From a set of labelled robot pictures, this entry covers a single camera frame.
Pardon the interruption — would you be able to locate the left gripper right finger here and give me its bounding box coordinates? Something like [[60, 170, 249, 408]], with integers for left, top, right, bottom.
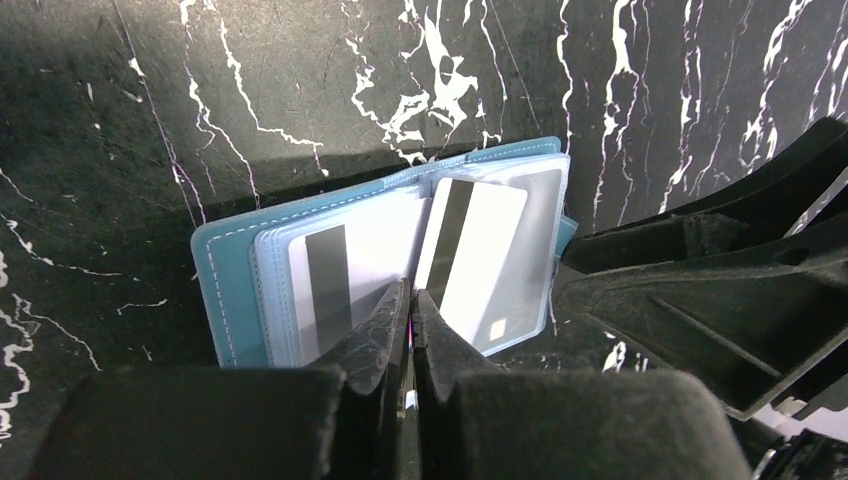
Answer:
[[410, 291, 752, 479]]

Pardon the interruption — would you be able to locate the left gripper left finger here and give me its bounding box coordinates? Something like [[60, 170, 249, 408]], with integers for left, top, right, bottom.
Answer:
[[28, 279, 411, 479]]

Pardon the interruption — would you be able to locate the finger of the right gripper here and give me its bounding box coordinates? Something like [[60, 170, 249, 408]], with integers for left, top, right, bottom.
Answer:
[[562, 117, 847, 274], [555, 214, 847, 420]]

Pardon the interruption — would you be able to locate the blue card holder wallet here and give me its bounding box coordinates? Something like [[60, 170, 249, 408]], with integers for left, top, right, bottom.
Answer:
[[190, 136, 562, 368]]

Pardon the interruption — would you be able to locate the white striped credit card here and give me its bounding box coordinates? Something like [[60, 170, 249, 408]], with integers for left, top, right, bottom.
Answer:
[[285, 223, 409, 365]]

